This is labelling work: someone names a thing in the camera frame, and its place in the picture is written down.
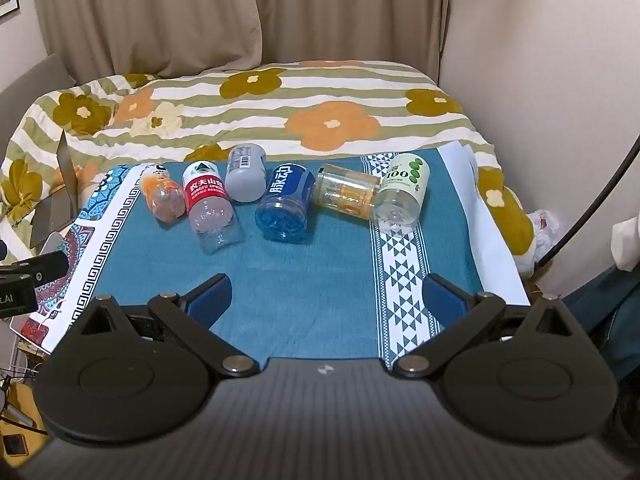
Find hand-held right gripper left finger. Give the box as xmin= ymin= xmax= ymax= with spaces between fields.
xmin=70 ymin=273 xmax=261 ymax=378

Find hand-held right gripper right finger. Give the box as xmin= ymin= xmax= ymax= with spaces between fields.
xmin=391 ymin=273 xmax=583 ymax=378

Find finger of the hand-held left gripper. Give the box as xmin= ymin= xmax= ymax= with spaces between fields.
xmin=0 ymin=251 xmax=69 ymax=283

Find grey laptop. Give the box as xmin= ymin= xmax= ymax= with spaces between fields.
xmin=29 ymin=129 xmax=82 ymax=250

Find blue patterned table cloth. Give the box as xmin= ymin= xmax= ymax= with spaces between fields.
xmin=22 ymin=142 xmax=532 ymax=362

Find red label water bottle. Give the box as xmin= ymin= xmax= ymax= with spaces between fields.
xmin=181 ymin=160 xmax=239 ymax=254

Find green white label bottle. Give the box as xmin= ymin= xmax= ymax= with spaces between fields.
xmin=370 ymin=152 xmax=431 ymax=235

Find orange label plastic bottle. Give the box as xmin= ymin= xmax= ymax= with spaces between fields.
xmin=139 ymin=162 xmax=186 ymax=224

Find blue plastic bottle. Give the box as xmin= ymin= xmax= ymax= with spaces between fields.
xmin=254 ymin=162 xmax=317 ymax=242

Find clear plastic bag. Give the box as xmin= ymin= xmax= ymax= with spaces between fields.
xmin=527 ymin=208 xmax=568 ymax=263

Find grey white plastic bottle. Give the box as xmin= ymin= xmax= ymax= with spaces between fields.
xmin=224 ymin=143 xmax=268 ymax=204

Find amber label plastic bottle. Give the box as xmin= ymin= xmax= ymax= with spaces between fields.
xmin=313 ymin=163 xmax=384 ymax=221

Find person's blue jeans leg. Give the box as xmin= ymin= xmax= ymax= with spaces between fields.
xmin=561 ymin=264 xmax=640 ymax=382

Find grey padded headboard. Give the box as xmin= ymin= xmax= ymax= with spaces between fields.
xmin=0 ymin=52 xmax=77 ymax=161

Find floral striped blanket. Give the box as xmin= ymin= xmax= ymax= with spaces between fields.
xmin=0 ymin=60 xmax=537 ymax=281

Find beige curtain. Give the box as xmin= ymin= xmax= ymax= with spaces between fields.
xmin=30 ymin=0 xmax=453 ymax=86

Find black curved cable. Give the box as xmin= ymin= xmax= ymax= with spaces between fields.
xmin=534 ymin=137 xmax=640 ymax=267

